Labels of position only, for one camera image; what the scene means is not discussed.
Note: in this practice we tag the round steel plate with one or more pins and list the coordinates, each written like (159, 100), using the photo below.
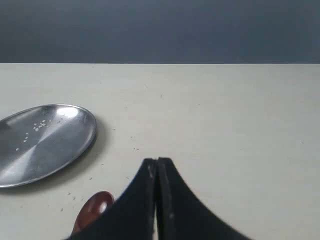
(40, 141)

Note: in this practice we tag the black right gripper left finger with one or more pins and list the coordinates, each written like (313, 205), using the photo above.
(131, 216)

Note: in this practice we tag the red wooden spoon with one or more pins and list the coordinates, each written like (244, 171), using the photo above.
(95, 206)

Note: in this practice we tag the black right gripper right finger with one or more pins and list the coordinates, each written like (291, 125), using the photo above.
(180, 214)

